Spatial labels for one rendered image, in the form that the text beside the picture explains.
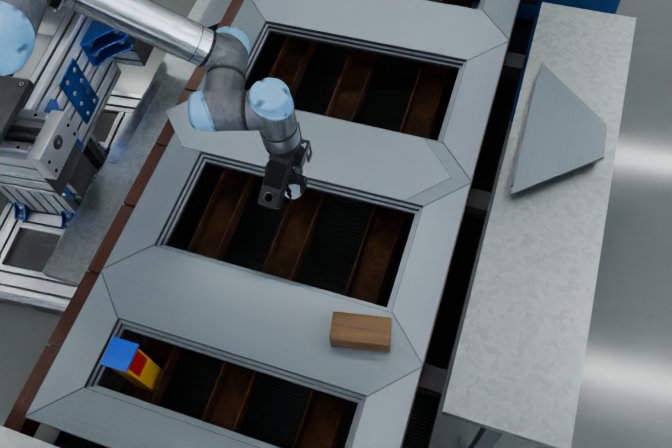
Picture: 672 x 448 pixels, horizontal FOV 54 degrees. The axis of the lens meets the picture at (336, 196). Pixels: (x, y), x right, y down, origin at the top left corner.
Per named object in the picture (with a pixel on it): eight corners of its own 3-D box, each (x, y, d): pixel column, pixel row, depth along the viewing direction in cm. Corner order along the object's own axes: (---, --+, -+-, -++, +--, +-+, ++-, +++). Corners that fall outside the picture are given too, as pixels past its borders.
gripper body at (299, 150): (314, 156, 144) (308, 123, 134) (301, 189, 140) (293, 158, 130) (281, 148, 146) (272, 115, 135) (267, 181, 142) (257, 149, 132)
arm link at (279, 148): (290, 147, 126) (250, 137, 128) (293, 160, 130) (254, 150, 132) (303, 115, 129) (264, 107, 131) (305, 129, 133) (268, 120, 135)
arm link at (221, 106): (202, 93, 132) (256, 92, 131) (194, 140, 127) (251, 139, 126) (191, 67, 125) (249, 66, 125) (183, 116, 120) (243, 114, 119)
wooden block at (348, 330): (391, 324, 139) (391, 316, 134) (389, 353, 136) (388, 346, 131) (334, 318, 140) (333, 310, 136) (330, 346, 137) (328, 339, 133)
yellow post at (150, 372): (165, 372, 154) (137, 347, 137) (156, 393, 152) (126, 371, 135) (146, 365, 155) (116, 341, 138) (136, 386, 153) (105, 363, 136)
